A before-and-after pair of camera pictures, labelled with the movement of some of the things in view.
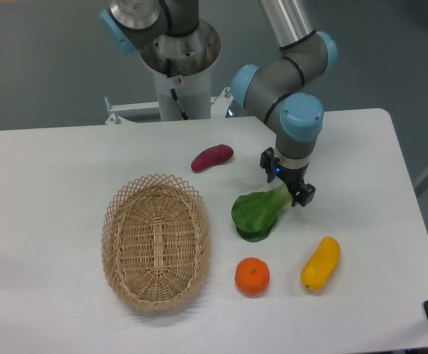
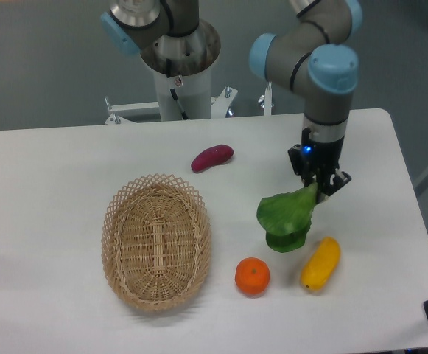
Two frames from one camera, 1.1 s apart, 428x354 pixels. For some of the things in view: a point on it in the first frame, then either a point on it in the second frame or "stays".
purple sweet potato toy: (211, 157) stays
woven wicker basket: (156, 242) stays
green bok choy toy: (255, 214) to (286, 217)
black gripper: (293, 177) to (322, 159)
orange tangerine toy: (253, 276) stays
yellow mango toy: (319, 268) stays
